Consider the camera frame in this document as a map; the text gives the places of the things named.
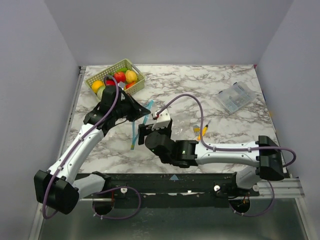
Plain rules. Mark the green cabbage toy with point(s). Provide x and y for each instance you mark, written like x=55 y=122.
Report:
x=100 y=92

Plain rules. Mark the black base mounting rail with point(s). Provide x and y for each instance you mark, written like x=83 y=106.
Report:
x=169 y=190

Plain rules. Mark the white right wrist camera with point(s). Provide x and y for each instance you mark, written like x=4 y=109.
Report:
x=162 y=120

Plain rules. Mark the clear zip top bag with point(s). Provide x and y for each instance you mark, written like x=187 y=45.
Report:
x=181 y=128

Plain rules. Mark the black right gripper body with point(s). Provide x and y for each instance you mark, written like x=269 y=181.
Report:
x=142 y=132

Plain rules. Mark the yellow pear toy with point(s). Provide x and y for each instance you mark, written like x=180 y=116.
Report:
x=130 y=76

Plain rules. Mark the yellow hex key set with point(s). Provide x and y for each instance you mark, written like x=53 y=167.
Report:
x=197 y=130

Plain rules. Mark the orange fruit toy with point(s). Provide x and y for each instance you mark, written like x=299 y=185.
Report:
x=96 y=85

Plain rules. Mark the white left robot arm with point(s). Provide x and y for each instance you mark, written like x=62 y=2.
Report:
x=57 y=187

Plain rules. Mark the green perforated plastic basket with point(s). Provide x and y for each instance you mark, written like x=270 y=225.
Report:
x=125 y=63

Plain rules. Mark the green leaf toy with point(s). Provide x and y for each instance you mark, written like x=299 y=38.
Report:
x=123 y=70

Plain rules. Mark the red tomato toy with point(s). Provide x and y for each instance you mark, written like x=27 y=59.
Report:
x=120 y=76

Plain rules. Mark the clear plastic screw box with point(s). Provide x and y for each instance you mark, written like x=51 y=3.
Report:
x=235 y=97

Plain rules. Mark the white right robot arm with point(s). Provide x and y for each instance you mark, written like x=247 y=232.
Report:
x=262 y=158

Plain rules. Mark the yellow handled screwdriver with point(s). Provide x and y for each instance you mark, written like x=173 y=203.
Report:
x=204 y=130

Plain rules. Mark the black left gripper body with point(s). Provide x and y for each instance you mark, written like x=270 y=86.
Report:
x=125 y=109

